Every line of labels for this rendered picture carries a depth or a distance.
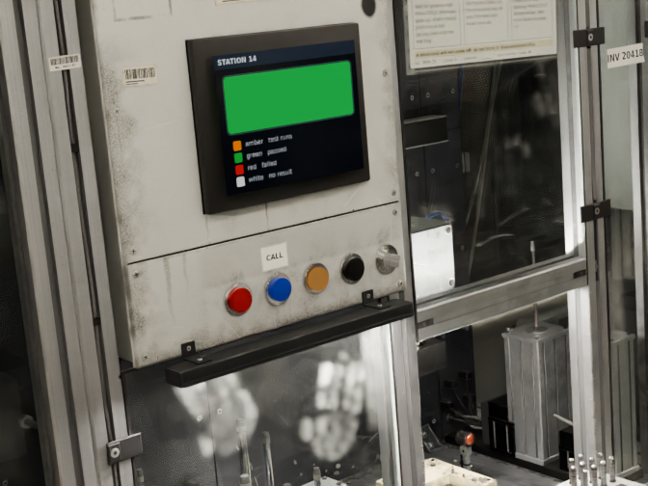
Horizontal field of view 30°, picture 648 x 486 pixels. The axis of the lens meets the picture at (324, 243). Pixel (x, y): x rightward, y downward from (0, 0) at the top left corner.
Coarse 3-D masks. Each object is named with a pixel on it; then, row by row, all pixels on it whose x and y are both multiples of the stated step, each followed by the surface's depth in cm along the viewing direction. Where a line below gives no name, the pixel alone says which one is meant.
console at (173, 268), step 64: (128, 0) 131; (192, 0) 136; (256, 0) 142; (320, 0) 148; (384, 0) 154; (128, 64) 132; (192, 64) 136; (384, 64) 156; (128, 128) 133; (192, 128) 138; (384, 128) 157; (128, 192) 134; (192, 192) 139; (256, 192) 143; (320, 192) 151; (384, 192) 158; (128, 256) 135; (192, 256) 140; (256, 256) 146; (320, 256) 152; (384, 256) 158; (128, 320) 136; (192, 320) 141; (256, 320) 147
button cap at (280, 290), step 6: (276, 282) 147; (282, 282) 147; (288, 282) 148; (270, 288) 147; (276, 288) 147; (282, 288) 148; (288, 288) 148; (270, 294) 147; (276, 294) 147; (282, 294) 148; (288, 294) 148; (276, 300) 147; (282, 300) 148
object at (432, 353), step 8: (424, 344) 194; (432, 344) 194; (440, 344) 195; (424, 352) 193; (432, 352) 194; (440, 352) 195; (424, 360) 193; (432, 360) 194; (440, 360) 195; (424, 368) 193; (432, 368) 194; (440, 368) 195
